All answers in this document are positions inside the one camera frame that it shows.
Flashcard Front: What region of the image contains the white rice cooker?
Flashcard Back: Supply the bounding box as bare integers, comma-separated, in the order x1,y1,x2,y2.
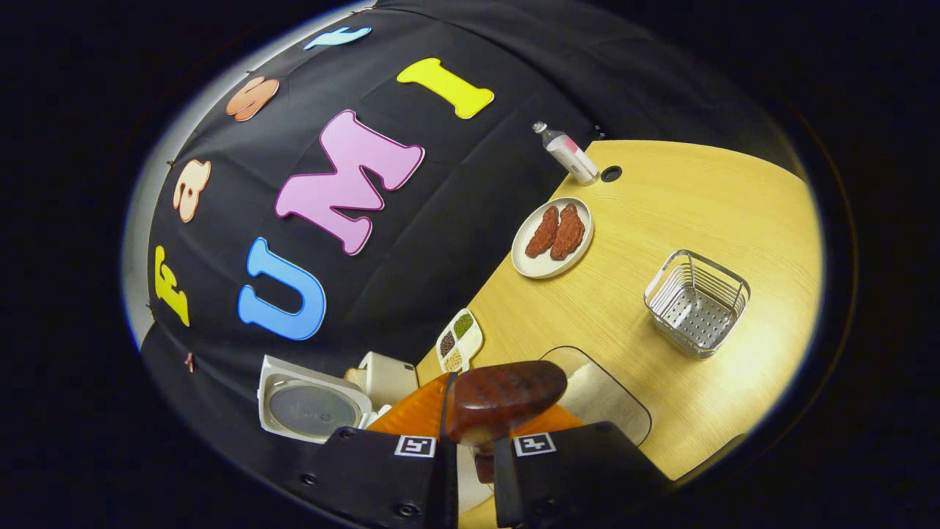
257,355,390,444

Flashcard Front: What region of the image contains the white toaster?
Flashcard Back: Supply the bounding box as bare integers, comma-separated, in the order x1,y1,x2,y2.
358,351,419,411

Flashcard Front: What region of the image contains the white divided grain dish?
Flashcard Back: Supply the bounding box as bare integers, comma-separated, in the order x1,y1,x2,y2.
435,309,484,374

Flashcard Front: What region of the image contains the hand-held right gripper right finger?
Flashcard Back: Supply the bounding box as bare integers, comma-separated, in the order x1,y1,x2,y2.
492,404,673,529

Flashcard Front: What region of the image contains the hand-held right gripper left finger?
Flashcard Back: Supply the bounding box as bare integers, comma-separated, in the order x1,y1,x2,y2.
301,371,460,529

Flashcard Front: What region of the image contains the clear bottle with pink label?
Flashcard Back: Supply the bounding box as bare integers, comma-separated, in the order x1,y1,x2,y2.
532,121,601,186

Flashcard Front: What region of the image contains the brown meat piece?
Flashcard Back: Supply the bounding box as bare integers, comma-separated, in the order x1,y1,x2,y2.
550,204,586,262
525,206,560,259

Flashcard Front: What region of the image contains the white round plate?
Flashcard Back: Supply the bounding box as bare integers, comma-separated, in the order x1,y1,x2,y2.
511,197,594,280

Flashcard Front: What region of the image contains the clear plastic rice container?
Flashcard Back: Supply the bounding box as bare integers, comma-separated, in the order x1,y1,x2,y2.
457,345,653,515

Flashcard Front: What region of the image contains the white rice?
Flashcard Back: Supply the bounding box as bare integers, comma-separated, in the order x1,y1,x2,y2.
558,364,612,428

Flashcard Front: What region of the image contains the black backdrop cloth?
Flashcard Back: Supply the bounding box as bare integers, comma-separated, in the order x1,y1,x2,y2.
140,0,801,508

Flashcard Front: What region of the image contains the metal wire chopstick holder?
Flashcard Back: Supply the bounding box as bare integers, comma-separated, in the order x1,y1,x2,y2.
644,250,751,359

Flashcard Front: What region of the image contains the dark wooden spoon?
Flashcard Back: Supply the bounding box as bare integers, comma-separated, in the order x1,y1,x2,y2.
444,360,568,484

